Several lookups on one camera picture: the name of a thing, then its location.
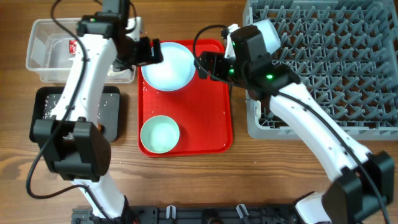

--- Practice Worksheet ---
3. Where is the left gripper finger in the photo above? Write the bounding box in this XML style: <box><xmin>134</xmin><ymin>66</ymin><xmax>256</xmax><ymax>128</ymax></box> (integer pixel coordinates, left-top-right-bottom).
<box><xmin>152</xmin><ymin>39</ymin><xmax>163</xmax><ymax>63</ymax></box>
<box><xmin>113</xmin><ymin>62</ymin><xmax>143</xmax><ymax>72</ymax></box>

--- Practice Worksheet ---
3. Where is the large light blue plate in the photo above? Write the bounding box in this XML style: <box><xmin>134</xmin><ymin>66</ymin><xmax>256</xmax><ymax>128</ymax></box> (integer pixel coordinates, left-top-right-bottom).
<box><xmin>141</xmin><ymin>42</ymin><xmax>195</xmax><ymax>91</ymax></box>

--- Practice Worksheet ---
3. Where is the light blue bowl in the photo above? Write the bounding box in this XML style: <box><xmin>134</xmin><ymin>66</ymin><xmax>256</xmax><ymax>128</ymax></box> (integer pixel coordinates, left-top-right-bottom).
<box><xmin>253</xmin><ymin>19</ymin><xmax>281</xmax><ymax>54</ymax></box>

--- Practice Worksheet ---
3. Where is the green bowl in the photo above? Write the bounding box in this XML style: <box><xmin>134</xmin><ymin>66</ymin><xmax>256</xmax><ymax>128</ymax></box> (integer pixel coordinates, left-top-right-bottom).
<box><xmin>140</xmin><ymin>115</ymin><xmax>180</xmax><ymax>154</ymax></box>

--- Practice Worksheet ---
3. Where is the pile of rice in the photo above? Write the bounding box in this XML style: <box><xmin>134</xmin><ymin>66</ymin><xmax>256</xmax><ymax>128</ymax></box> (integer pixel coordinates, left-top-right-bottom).
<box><xmin>42</xmin><ymin>93</ymin><xmax>118</xmax><ymax>142</ymax></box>

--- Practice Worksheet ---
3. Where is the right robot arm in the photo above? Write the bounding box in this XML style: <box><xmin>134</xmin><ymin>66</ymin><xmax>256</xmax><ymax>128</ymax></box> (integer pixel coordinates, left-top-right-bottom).
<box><xmin>194</xmin><ymin>21</ymin><xmax>395</xmax><ymax>223</ymax></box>

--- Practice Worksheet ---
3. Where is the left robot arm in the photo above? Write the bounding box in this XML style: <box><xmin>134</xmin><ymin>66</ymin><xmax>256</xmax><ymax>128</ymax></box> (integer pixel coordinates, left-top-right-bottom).
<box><xmin>33</xmin><ymin>1</ymin><xmax>163</xmax><ymax>223</ymax></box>

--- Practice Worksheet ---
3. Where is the clear plastic waste bin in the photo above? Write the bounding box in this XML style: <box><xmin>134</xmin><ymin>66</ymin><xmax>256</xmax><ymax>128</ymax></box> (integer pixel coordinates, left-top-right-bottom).
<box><xmin>25</xmin><ymin>18</ymin><xmax>136</xmax><ymax>83</ymax></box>

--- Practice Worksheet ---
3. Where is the black food waste tray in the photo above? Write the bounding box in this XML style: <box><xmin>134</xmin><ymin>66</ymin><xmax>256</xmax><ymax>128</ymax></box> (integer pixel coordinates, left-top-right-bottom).
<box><xmin>29</xmin><ymin>86</ymin><xmax>121</xmax><ymax>142</ymax></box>

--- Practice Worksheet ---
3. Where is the grey dishwasher rack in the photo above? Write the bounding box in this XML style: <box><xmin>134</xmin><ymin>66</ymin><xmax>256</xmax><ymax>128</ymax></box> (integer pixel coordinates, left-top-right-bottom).
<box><xmin>243</xmin><ymin>0</ymin><xmax>397</xmax><ymax>140</ymax></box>

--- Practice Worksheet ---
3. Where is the red serving tray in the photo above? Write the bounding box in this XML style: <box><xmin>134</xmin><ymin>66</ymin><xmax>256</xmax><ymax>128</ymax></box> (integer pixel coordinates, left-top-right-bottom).
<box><xmin>137</xmin><ymin>39</ymin><xmax>234</xmax><ymax>157</ymax></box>

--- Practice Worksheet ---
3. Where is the red snack wrapper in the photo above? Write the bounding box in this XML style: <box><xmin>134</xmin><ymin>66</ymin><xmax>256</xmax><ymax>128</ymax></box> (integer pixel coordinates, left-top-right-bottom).
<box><xmin>69</xmin><ymin>40</ymin><xmax>78</xmax><ymax>55</ymax></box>

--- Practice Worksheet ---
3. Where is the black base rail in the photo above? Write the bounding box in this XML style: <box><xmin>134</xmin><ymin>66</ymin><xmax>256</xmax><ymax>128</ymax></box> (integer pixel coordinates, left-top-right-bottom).
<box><xmin>71</xmin><ymin>203</ymin><xmax>312</xmax><ymax>224</ymax></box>

